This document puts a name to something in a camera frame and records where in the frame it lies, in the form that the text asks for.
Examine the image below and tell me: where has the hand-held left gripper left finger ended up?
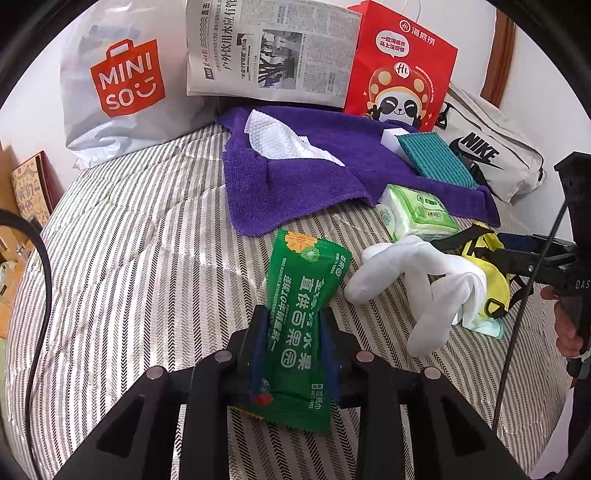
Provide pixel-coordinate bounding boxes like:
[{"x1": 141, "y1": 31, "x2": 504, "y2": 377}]
[{"x1": 58, "y1": 305, "x2": 271, "y2": 480}]

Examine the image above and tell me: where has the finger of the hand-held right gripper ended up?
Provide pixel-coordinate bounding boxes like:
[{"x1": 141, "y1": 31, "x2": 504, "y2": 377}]
[
  {"x1": 436, "y1": 235, "x2": 578, "y2": 287},
  {"x1": 496, "y1": 232, "x2": 578, "y2": 259}
]

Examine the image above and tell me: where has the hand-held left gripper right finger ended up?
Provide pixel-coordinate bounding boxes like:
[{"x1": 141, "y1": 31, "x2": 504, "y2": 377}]
[{"x1": 321, "y1": 311, "x2": 527, "y2": 480}]

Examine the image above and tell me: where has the yellow pouch with black straps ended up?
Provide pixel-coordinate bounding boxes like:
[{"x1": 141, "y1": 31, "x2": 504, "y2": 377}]
[{"x1": 455, "y1": 222, "x2": 520, "y2": 324}]

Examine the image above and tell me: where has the green wet wipe packet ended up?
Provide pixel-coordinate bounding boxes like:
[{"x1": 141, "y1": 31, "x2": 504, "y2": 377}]
[{"x1": 247, "y1": 229, "x2": 352, "y2": 433}]

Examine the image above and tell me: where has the light green cloth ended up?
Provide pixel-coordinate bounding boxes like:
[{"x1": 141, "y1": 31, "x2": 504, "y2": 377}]
[{"x1": 464, "y1": 314, "x2": 507, "y2": 341}]

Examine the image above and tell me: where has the green tissue pack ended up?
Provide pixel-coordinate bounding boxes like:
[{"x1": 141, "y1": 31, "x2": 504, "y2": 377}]
[{"x1": 375, "y1": 184, "x2": 461, "y2": 243}]

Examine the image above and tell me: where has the teal ribbed cloth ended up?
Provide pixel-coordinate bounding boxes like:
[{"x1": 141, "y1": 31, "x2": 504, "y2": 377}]
[{"x1": 398, "y1": 131, "x2": 481, "y2": 190}]

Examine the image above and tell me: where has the white sponge block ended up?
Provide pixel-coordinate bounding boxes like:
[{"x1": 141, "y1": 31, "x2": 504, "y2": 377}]
[{"x1": 379, "y1": 127, "x2": 411, "y2": 148}]

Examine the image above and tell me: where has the purple towel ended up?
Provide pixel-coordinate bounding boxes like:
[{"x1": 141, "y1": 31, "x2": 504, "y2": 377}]
[{"x1": 216, "y1": 105, "x2": 502, "y2": 238}]

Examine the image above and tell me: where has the white paper towel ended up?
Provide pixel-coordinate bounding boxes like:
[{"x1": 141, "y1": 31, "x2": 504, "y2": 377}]
[{"x1": 244, "y1": 110, "x2": 347, "y2": 167}]

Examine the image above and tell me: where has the person's right hand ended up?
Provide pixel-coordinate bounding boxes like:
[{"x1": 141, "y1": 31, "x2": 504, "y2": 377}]
[{"x1": 542, "y1": 286, "x2": 585, "y2": 358}]

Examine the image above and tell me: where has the grey waist bag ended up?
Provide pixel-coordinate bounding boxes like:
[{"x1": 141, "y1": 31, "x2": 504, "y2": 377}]
[{"x1": 434, "y1": 85, "x2": 546, "y2": 206}]

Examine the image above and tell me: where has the red paper bag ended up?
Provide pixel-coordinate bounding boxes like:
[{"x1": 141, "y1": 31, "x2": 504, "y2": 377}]
[{"x1": 344, "y1": 0, "x2": 459, "y2": 132}]

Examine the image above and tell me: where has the white plastic shopping bag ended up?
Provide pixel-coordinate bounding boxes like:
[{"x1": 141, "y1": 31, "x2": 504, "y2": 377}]
[{"x1": 59, "y1": 0, "x2": 218, "y2": 171}]

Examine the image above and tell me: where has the patterned brown box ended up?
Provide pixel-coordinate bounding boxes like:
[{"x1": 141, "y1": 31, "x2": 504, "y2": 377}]
[{"x1": 10, "y1": 150, "x2": 65, "y2": 232}]

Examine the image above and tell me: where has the folded newspaper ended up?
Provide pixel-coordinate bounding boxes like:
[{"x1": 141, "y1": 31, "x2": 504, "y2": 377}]
[{"x1": 185, "y1": 0, "x2": 363, "y2": 112}]

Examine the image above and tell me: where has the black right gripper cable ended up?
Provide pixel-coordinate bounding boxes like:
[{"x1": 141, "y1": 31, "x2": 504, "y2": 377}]
[{"x1": 492, "y1": 203, "x2": 568, "y2": 432}]

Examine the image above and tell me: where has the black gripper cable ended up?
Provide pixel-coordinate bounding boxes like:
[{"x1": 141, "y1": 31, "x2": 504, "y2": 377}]
[
  {"x1": 0, "y1": 210, "x2": 51, "y2": 462},
  {"x1": 492, "y1": 203, "x2": 568, "y2": 432}
]

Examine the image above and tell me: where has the wooden door frame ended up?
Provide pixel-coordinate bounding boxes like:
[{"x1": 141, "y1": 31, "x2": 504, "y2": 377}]
[{"x1": 480, "y1": 9, "x2": 517, "y2": 109}]

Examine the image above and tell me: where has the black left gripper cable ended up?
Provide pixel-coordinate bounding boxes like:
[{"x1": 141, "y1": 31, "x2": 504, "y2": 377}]
[{"x1": 0, "y1": 210, "x2": 51, "y2": 462}]

